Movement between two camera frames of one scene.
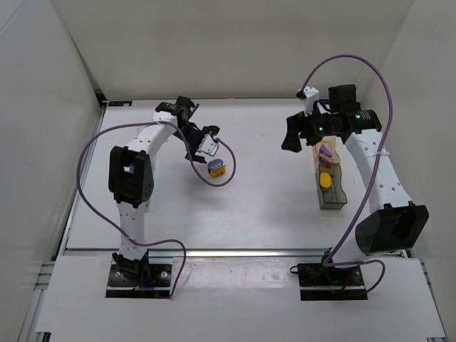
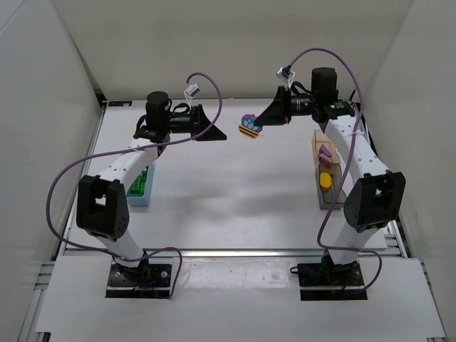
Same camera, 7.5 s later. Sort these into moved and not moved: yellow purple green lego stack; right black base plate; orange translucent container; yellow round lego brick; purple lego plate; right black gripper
Moved: yellow purple green lego stack; right black gripper
Not moved: right black base plate; orange translucent container; yellow round lego brick; purple lego plate
